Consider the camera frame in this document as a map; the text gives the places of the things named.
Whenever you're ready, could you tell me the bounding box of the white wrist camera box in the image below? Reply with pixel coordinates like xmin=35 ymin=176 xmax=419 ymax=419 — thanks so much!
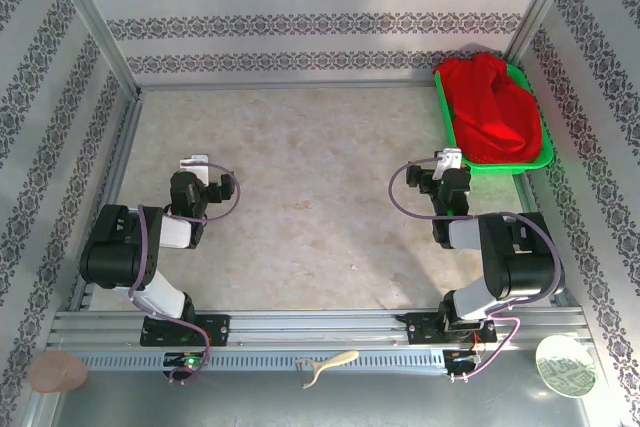
xmin=432 ymin=146 xmax=464 ymax=181
xmin=178 ymin=153 xmax=209 ymax=183

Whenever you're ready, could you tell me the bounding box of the wide aluminium mounting rail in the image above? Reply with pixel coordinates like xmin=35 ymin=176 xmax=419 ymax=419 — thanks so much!
xmin=47 ymin=309 xmax=590 ymax=349

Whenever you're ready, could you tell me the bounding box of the round green patterned disc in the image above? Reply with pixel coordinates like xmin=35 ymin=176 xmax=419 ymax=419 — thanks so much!
xmin=534 ymin=335 xmax=599 ymax=398

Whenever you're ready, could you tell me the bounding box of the grey slotted cable duct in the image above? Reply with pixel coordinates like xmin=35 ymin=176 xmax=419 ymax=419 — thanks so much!
xmin=79 ymin=349 xmax=446 ymax=373

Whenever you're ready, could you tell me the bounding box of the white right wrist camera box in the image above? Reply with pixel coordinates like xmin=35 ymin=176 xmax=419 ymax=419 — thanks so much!
xmin=432 ymin=146 xmax=464 ymax=181

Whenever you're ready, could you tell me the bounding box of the purple cable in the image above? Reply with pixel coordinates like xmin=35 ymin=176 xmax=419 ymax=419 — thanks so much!
xmin=127 ymin=161 xmax=242 ymax=383
xmin=388 ymin=156 xmax=564 ymax=383

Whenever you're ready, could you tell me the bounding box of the green plastic basket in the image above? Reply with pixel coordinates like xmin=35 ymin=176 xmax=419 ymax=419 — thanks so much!
xmin=433 ymin=61 xmax=555 ymax=177

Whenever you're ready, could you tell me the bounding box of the red t-shirt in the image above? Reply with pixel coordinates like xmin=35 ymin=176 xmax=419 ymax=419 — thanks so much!
xmin=432 ymin=52 xmax=545 ymax=166

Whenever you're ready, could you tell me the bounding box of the cream plastic peeler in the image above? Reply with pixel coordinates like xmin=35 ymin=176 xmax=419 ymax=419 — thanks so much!
xmin=295 ymin=349 xmax=360 ymax=389

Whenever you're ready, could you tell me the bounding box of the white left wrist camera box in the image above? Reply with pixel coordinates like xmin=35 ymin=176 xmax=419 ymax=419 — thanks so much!
xmin=178 ymin=153 xmax=209 ymax=183

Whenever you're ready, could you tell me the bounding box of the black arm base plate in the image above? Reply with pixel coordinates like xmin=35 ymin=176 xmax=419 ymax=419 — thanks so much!
xmin=399 ymin=311 xmax=499 ymax=347
xmin=139 ymin=314 xmax=231 ymax=348

